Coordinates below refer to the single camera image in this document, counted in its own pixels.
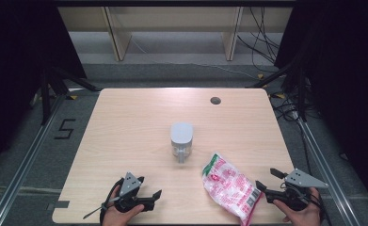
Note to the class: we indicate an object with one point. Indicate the person's left hand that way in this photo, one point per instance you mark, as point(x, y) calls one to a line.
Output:
point(117, 217)

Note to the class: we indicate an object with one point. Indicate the pink and white snack bag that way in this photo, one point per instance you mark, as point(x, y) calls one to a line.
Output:
point(232, 188)

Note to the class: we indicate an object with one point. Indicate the metal floor rail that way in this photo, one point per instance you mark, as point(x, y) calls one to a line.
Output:
point(318, 157)
point(21, 172)

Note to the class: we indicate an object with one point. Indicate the person's right hand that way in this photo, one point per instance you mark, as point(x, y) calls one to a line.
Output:
point(304, 217)

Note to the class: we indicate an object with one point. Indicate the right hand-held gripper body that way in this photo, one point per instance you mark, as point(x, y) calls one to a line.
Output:
point(304, 179)

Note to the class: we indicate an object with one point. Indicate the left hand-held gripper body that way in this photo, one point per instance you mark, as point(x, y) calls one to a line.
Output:
point(130, 183)

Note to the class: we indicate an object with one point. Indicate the yellow tape piece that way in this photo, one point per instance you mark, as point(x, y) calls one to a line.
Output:
point(280, 95)
point(260, 76)
point(73, 97)

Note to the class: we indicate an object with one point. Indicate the black tripod stand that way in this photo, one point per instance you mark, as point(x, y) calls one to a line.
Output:
point(45, 100)
point(302, 94)

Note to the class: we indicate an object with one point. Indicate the clear jar with white lid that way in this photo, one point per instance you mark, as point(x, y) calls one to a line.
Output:
point(181, 133)

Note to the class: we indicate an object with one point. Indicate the dark curtain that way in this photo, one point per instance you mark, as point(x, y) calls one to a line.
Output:
point(15, 62)
point(344, 78)

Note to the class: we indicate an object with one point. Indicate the beige wooden shelf unit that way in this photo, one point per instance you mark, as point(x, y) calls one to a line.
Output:
point(115, 37)

